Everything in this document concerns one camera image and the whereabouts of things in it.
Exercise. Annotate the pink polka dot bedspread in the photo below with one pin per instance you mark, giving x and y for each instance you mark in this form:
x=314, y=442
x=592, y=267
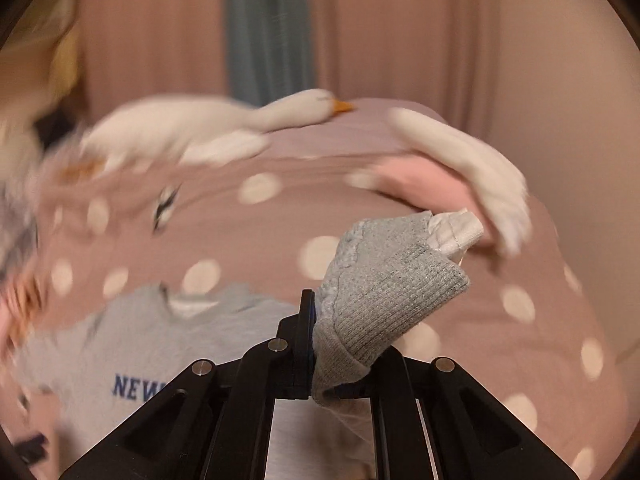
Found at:
x=524, y=329

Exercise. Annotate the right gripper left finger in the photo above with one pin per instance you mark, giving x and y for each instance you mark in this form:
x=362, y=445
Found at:
x=213, y=421

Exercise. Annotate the teal curtain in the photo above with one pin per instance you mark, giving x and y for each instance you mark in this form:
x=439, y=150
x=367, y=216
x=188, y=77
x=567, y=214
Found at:
x=269, y=53

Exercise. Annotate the pink curtain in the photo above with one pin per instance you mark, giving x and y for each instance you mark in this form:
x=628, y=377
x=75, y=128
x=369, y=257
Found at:
x=553, y=84

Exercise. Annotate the orange folded clothes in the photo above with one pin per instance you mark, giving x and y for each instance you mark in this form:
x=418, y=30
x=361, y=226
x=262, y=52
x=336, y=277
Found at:
x=21, y=304

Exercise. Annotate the grey New York sweatshirt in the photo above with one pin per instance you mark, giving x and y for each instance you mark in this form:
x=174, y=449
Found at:
x=387, y=275

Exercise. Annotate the white goose plush toy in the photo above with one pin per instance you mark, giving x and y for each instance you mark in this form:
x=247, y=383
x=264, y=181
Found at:
x=203, y=129

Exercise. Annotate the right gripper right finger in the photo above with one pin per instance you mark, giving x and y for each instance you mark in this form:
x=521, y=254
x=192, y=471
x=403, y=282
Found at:
x=435, y=421

